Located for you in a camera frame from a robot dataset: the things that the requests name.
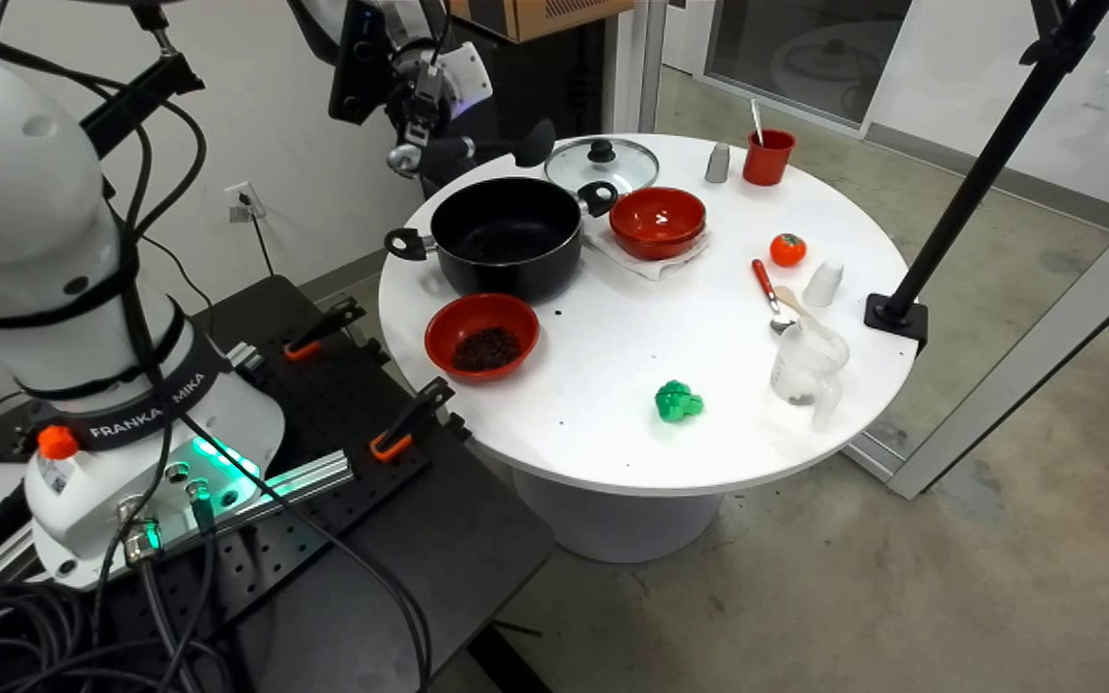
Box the black perforated breadboard table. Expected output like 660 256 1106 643
0 272 553 693

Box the aluminium rail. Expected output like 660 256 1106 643
0 446 358 594

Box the white shaker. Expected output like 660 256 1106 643
800 256 847 313

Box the orange toy tomato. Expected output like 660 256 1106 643
765 232 812 272

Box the glass pot lid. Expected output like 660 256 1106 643
539 133 661 195

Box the white device with orange cap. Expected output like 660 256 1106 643
19 423 114 554

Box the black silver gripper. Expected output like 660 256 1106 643
385 43 498 164

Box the red cup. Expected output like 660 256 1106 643
738 128 800 188

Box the black cabinet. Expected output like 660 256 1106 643
452 14 615 195

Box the red bowl with dark beans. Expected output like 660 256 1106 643
418 290 542 386

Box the black orange clamp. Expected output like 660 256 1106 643
277 296 368 367
364 372 459 467

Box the white table pedestal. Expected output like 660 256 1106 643
508 467 725 571

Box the red-handled small spoon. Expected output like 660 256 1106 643
746 254 800 337

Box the black tripod pole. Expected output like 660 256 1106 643
857 0 1109 358

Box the green toy vegetable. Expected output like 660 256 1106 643
649 377 708 426

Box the glass partition metal frame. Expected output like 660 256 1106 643
637 0 1109 505

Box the cardboard box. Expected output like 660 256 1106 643
443 0 642 47

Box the empty red bowl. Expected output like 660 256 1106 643
603 186 711 260

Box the white wall outlet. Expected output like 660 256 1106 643
219 181 263 228

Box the black cooking pot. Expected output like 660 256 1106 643
380 173 620 304

